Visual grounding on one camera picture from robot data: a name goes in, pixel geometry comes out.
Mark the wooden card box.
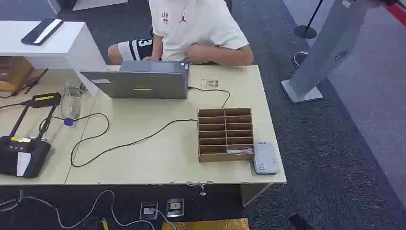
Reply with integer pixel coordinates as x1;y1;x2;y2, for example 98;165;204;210
197;108;254;163

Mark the clear tape piece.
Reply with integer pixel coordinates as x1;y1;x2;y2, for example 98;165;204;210
201;78;219;89

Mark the card in wooden box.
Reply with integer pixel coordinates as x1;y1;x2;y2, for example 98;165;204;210
226;146;254;156

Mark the grey laptop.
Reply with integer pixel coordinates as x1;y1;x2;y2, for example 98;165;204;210
80;60;191;100

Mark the white card reader device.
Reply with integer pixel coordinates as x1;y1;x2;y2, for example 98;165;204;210
252;141;280;175

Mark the person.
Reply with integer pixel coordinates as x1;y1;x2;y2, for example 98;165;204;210
107;0;255;67

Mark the floor power socket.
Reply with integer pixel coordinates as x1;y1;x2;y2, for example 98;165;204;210
139;201;159;221
166;198;185;219

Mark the yellow sheet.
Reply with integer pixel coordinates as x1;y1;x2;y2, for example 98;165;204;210
162;218;250;230

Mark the clear plastic water bottle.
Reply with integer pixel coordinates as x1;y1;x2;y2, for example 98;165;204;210
61;79;84;127

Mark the grey kiosk stand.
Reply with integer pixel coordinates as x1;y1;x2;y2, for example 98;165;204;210
280;0;381;104

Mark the black robot foot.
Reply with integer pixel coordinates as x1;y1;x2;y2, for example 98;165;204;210
288;213;315;230

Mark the white side table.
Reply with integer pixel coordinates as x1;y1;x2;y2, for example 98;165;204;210
0;20;107;97

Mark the black document scanner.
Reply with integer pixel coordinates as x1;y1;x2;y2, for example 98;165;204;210
0;92;62;179

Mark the black tablet device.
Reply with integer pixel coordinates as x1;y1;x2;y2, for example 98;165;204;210
20;18;64;46

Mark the cardboard box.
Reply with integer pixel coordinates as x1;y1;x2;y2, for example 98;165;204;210
0;56;34;92

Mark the red barrier belt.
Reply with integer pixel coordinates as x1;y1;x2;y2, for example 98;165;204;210
382;2;406;27

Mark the black cable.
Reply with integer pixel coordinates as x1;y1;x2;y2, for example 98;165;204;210
38;86;231;168

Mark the black stanchion post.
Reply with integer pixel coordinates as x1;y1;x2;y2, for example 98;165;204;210
293;0;326;40

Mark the white floor cable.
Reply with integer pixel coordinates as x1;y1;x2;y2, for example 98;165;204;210
0;190;177;230

